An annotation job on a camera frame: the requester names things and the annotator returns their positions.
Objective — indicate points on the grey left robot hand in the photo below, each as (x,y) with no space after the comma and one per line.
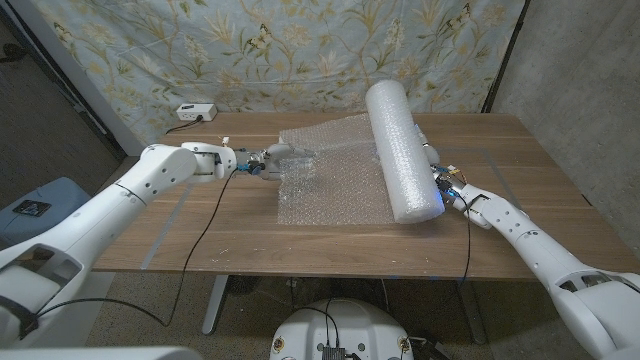
(267,162)

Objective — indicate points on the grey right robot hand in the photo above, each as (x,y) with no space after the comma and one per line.
(445,177)

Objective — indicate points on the clear bubble wrap roll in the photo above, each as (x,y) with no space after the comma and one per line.
(400,150)

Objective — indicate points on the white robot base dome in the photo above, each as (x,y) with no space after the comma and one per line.
(350,325)

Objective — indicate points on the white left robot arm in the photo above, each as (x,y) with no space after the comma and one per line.
(100,220)

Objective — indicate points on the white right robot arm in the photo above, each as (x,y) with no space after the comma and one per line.
(540,250)

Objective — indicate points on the white power strip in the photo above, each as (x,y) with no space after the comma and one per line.
(196,112)

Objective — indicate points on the black backdrop stand pole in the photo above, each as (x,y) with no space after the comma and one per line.
(502,62)

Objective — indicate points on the floral printed backdrop cloth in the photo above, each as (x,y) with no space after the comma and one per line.
(200,50)

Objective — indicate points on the grey metal table leg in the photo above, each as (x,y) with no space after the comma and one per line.
(215,305)
(472,315)

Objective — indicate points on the blue plastic storage bin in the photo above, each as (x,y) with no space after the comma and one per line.
(50,195)

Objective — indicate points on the black label with white print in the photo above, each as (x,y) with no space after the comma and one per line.
(31,208)

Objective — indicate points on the white robot torso shell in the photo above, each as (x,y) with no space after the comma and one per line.
(100,354)

